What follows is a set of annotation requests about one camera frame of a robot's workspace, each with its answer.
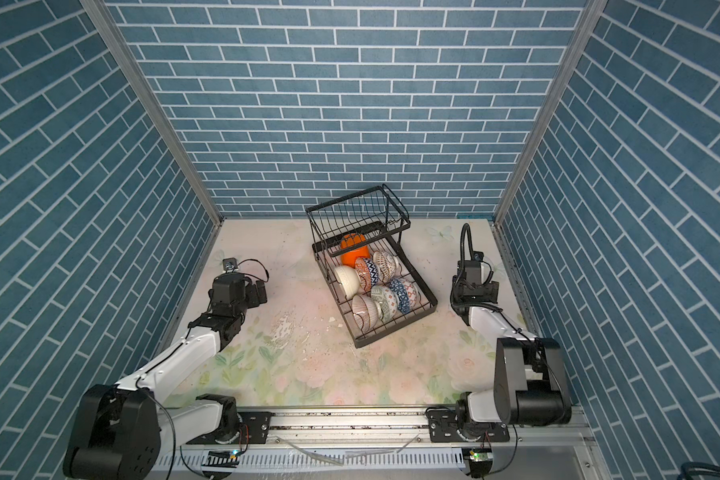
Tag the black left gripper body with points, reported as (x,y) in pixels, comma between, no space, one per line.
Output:
(251,296)

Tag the blue white patterned bowl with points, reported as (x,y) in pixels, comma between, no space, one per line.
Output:
(405,292)

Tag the plain cream white bowl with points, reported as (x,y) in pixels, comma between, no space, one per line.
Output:
(348,279)

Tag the orange plastic bowl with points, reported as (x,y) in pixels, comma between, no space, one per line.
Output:
(353,243)

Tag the orange patterned cream bowl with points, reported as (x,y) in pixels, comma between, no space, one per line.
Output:
(368,273)

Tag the purple white patterned bowl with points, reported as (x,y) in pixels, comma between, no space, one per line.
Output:
(366,312)

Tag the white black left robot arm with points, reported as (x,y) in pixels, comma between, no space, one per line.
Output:
(121,430)

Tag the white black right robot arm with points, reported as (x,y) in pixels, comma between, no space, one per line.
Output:
(529,386)

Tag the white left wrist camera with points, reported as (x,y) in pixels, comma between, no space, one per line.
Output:
(229,264)

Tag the black wire dish rack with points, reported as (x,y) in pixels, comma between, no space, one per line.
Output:
(380,216)

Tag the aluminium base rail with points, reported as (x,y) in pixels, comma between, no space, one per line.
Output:
(388,442)

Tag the aluminium left corner post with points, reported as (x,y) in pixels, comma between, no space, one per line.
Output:
(105,25)

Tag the aluminium corner post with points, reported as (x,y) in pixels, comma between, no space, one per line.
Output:
(581,35)
(105,25)

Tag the aluminium right corner post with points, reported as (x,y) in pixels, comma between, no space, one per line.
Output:
(581,35)

